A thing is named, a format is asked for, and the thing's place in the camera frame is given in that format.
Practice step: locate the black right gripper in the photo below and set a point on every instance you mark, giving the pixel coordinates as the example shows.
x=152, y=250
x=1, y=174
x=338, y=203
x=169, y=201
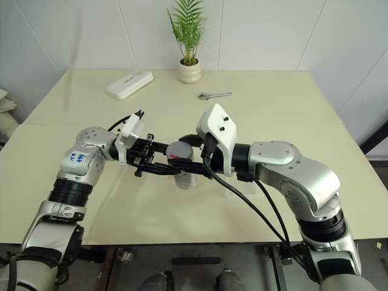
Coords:
x=216, y=160

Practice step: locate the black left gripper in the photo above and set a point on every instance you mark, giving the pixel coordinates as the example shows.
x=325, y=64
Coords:
x=141, y=151

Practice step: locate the grey jar lid red mark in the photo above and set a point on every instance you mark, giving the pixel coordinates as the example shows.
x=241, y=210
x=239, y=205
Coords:
x=179, y=150

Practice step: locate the frosted silver jar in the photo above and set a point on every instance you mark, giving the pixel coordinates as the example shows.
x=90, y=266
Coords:
x=185, y=182

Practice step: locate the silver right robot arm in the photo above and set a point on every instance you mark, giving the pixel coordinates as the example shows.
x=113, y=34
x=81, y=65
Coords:
x=291, y=169

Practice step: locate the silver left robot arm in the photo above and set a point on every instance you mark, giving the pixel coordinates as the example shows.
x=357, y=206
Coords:
x=75, y=169

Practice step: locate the clear plastic box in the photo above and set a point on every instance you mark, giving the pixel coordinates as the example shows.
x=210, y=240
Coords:
x=251, y=189

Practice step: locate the silver adjustable wrench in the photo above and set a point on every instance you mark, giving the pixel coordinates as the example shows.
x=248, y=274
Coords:
x=212, y=95

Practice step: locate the white rectangular case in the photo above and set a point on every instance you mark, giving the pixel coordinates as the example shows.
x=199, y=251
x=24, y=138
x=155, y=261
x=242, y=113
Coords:
x=128, y=85

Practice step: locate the cream ribbed plant pot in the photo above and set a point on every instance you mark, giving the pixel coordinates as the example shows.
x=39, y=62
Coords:
x=189, y=72

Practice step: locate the small crumpled plastic bag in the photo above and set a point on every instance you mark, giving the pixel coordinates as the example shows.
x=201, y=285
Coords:
x=126, y=257

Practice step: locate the black flat bar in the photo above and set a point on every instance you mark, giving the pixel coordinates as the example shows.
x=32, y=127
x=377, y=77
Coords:
x=196, y=261

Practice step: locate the dark rounded shape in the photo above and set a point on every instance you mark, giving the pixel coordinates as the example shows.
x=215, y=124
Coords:
x=229, y=280
x=157, y=282

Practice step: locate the green palm plant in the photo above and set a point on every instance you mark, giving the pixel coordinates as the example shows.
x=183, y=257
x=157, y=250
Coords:
x=188, y=27

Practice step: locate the beige cushion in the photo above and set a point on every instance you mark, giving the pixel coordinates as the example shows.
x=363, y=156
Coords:
x=6, y=118

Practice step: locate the black furniture piece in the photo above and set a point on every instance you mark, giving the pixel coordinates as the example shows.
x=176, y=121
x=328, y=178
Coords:
x=377, y=139

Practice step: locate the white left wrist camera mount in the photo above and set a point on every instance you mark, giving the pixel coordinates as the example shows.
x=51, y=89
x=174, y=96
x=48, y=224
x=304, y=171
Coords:
x=131, y=130

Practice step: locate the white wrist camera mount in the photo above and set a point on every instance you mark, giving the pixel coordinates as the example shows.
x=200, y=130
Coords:
x=131, y=130
x=222, y=127

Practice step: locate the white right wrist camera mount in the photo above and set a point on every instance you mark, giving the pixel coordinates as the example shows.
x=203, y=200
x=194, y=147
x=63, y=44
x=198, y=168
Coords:
x=222, y=127

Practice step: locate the rusty metal frame bar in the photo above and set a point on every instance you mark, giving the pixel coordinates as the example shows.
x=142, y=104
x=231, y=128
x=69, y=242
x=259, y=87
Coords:
x=110, y=269

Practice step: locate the grey metal frame leg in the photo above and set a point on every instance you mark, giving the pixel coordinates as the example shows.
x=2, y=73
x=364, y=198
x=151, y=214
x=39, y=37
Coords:
x=277, y=269

